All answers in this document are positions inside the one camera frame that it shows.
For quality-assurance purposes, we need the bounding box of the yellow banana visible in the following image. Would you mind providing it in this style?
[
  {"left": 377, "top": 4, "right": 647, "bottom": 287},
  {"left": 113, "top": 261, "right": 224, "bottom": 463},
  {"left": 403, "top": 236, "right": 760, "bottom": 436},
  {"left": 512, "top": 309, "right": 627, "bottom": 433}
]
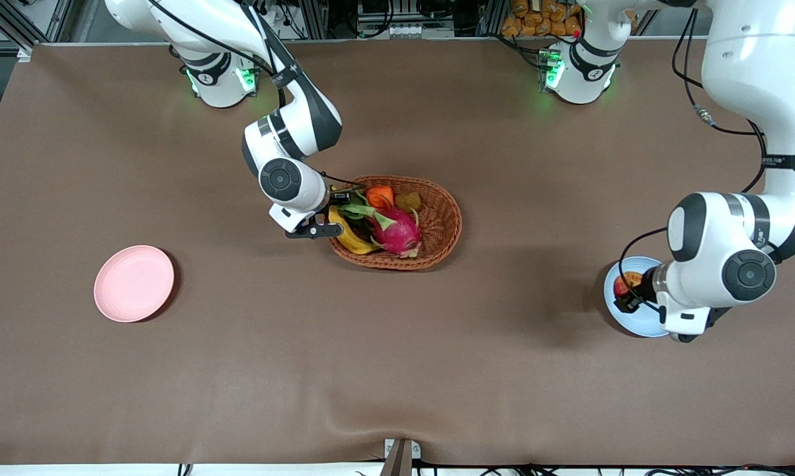
[{"left": 328, "top": 206, "right": 378, "bottom": 255}]

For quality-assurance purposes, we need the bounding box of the blue plate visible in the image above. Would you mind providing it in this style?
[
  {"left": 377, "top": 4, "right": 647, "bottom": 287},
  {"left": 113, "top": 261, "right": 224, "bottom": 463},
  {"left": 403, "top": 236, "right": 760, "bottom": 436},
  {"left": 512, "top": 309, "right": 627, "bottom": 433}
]
[{"left": 603, "top": 257, "right": 671, "bottom": 338}]

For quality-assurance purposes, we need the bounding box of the pink dragon fruit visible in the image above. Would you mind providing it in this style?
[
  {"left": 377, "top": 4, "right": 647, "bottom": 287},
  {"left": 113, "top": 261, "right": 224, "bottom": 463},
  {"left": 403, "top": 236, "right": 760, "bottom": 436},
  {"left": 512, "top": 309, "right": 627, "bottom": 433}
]
[{"left": 339, "top": 202, "right": 423, "bottom": 258}]

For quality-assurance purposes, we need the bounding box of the brown wicker basket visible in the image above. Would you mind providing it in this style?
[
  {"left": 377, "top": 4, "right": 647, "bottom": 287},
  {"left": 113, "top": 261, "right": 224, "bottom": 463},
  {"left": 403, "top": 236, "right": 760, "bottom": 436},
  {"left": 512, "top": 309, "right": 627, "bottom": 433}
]
[{"left": 327, "top": 175, "right": 463, "bottom": 270}]

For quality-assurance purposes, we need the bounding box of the pink plate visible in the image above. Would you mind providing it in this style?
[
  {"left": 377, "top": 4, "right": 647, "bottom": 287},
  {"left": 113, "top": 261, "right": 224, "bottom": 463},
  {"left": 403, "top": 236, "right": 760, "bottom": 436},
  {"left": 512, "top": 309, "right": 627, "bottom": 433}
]
[{"left": 93, "top": 245, "right": 175, "bottom": 323}]

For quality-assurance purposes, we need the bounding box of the brown table cloth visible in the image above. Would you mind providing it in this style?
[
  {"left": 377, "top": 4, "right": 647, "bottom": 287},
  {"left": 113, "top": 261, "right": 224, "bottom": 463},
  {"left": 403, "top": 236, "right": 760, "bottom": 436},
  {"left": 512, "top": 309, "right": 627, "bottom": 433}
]
[{"left": 0, "top": 40, "right": 795, "bottom": 467}]

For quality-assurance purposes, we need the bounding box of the bag of orange snacks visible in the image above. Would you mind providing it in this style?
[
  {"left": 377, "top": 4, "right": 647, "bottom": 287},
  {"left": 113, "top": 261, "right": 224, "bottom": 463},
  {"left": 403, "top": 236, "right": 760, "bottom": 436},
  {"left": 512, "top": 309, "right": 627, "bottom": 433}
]
[{"left": 501, "top": 0, "right": 585, "bottom": 38}]

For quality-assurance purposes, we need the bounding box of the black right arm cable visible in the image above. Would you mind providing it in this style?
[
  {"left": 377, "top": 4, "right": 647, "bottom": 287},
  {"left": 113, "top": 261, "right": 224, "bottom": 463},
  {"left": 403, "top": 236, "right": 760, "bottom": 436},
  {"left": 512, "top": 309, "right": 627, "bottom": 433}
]
[{"left": 147, "top": 0, "right": 365, "bottom": 192}]

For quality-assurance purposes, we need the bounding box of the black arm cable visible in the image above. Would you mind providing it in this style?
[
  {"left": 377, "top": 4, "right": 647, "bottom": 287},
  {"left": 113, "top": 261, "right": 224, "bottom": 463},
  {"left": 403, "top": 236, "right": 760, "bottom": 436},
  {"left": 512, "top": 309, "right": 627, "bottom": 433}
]
[
  {"left": 617, "top": 5, "right": 769, "bottom": 313},
  {"left": 147, "top": 0, "right": 365, "bottom": 192}
]

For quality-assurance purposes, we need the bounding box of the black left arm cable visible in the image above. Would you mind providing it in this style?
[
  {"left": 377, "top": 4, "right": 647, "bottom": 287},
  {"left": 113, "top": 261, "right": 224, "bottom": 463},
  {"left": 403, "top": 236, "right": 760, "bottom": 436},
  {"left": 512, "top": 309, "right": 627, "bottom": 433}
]
[{"left": 617, "top": 5, "right": 769, "bottom": 313}]

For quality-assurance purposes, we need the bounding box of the metal table bracket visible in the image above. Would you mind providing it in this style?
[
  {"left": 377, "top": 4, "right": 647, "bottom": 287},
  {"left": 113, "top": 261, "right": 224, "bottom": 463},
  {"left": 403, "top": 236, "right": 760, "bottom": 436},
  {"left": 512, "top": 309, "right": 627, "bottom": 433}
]
[{"left": 379, "top": 438, "right": 422, "bottom": 476}]

